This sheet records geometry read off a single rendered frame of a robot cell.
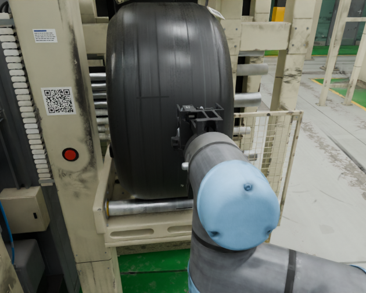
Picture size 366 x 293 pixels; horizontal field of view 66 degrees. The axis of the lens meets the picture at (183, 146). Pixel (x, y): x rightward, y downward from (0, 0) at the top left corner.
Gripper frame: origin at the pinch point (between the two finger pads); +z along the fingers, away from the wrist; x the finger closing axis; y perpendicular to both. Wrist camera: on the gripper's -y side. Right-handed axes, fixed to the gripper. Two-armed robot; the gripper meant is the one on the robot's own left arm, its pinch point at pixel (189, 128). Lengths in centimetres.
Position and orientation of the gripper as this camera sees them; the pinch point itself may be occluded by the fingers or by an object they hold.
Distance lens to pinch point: 59.4
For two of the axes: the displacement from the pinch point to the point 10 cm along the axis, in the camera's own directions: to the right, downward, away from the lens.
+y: -0.1, -9.4, -3.5
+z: -1.2, -3.5, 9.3
